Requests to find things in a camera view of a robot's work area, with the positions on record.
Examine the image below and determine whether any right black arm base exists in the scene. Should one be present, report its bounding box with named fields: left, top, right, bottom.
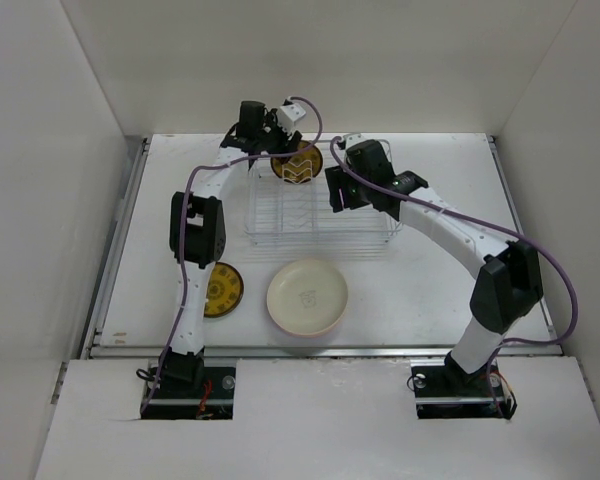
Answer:
left=407, top=364, right=518, bottom=420

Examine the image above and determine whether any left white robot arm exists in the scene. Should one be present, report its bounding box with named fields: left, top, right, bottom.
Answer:
left=159, top=97, right=306, bottom=397

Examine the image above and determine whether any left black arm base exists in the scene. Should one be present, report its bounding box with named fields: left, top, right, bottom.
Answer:
left=136, top=365, right=237, bottom=421

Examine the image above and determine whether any beige plastic plate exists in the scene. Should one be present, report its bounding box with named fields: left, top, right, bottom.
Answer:
left=266, top=259, right=349, bottom=325

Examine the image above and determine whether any purple cable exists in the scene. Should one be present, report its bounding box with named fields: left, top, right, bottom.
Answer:
left=328, top=134, right=579, bottom=419
left=138, top=95, right=324, bottom=416

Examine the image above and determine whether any yellow black patterned plate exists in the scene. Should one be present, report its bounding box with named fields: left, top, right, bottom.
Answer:
left=204, top=262, right=245, bottom=319

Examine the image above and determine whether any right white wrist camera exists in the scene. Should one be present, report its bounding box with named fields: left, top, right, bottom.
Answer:
left=340, top=133, right=366, bottom=149

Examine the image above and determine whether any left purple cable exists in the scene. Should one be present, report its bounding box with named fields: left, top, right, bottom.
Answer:
left=138, top=95, right=324, bottom=416

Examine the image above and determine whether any white wire dish rack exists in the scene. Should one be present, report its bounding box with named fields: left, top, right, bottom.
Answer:
left=245, top=141, right=400, bottom=249

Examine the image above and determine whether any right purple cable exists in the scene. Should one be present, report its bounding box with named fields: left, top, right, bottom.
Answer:
left=328, top=134, right=579, bottom=419

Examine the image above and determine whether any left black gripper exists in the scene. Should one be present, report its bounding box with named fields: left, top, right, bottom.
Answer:
left=256, top=110, right=299, bottom=162

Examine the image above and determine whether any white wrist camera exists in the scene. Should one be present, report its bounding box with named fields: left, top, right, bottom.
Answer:
left=276, top=99, right=307, bottom=134
left=340, top=133, right=366, bottom=149

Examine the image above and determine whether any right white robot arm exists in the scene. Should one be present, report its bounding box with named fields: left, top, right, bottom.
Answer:
left=325, top=134, right=543, bottom=394

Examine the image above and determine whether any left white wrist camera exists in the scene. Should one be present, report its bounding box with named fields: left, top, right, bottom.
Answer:
left=276, top=99, right=307, bottom=134

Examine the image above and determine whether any pink plastic plate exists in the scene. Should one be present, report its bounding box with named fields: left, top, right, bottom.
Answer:
left=276, top=321, right=340, bottom=338

